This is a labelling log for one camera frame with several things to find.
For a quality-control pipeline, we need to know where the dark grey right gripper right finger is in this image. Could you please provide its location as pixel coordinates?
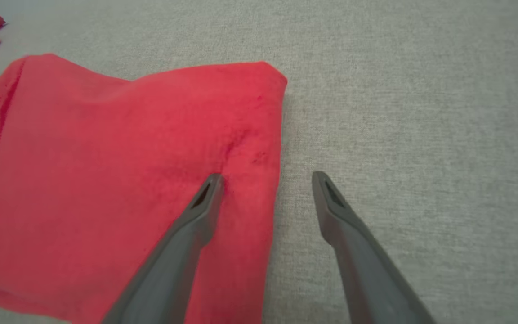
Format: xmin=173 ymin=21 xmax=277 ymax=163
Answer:
xmin=312 ymin=171 xmax=437 ymax=324

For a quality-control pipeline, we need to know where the red shirt with white trim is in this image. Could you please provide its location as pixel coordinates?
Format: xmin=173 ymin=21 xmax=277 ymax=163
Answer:
xmin=0 ymin=9 xmax=288 ymax=324

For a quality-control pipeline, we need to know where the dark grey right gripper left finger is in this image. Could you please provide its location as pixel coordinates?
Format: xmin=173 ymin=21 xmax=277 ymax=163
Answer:
xmin=102 ymin=173 xmax=225 ymax=324

